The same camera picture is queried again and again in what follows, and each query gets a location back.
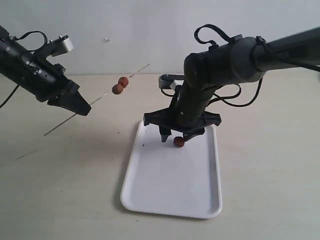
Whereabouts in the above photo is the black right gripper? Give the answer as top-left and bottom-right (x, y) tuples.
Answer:
(143, 80), (222, 143)

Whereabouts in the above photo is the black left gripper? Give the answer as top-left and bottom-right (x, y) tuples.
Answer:
(0, 38), (92, 116)

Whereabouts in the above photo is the dark red dried date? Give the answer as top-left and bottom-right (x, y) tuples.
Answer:
(118, 76), (129, 88)
(111, 83), (124, 95)
(173, 136), (185, 148)

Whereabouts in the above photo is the thin metal skewer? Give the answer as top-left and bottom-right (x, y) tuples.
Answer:
(43, 63), (151, 137)

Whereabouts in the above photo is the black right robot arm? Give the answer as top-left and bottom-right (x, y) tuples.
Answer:
(143, 24), (320, 142)

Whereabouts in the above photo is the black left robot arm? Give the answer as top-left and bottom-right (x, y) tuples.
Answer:
(0, 27), (91, 116)

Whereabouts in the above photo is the white rectangular plastic tray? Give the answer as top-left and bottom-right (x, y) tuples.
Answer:
(120, 121), (223, 219)

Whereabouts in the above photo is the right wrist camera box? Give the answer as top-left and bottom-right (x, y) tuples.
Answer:
(158, 74), (185, 91)

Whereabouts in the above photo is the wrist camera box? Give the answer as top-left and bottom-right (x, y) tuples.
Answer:
(158, 74), (185, 91)
(34, 35), (74, 59)

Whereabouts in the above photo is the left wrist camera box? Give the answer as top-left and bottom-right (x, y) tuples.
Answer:
(34, 35), (74, 59)

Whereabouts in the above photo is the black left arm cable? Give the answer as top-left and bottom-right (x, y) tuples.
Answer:
(0, 30), (49, 108)

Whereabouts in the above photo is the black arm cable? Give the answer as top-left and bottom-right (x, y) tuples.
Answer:
(0, 30), (49, 108)
(161, 23), (263, 107)

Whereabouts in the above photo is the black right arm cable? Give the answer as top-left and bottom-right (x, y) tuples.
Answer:
(161, 23), (263, 107)

